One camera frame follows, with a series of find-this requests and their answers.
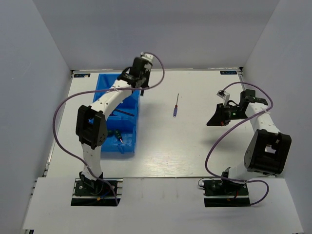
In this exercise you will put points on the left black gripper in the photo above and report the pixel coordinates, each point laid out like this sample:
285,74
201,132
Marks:
146,85

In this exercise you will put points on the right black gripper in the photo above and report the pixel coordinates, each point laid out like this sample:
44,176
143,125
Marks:
219,117

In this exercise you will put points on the large dark hex key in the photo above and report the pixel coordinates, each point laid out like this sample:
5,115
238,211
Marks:
123,112

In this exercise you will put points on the green stubby screwdriver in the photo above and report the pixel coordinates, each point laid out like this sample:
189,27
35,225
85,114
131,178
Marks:
118,135
111,133

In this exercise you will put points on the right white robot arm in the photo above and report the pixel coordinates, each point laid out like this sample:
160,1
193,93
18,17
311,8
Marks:
268,149

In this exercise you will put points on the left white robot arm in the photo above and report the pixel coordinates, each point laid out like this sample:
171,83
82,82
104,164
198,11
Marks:
91,127

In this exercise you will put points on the right corner label sticker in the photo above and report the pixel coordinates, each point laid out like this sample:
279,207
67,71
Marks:
228,72

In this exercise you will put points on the corner label sticker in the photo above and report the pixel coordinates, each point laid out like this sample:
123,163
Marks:
82,75
228,72

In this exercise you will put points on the blue plastic sorting bin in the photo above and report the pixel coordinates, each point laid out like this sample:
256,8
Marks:
126,124

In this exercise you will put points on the left corner label sticker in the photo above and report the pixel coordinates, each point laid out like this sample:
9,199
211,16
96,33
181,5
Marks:
82,75

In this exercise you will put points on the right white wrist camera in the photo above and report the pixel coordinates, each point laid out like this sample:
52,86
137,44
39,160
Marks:
224,95

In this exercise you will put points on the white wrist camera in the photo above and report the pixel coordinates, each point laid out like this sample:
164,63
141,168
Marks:
224,95
148,57

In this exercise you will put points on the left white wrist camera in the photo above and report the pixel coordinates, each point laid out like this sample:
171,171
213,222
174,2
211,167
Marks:
148,57

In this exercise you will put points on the blue handled screwdriver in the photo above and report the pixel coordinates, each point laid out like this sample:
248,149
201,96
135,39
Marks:
176,107

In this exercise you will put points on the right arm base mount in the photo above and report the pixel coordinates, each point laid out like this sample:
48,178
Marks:
222,193

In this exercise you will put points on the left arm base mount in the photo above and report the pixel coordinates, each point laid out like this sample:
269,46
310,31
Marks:
103,197

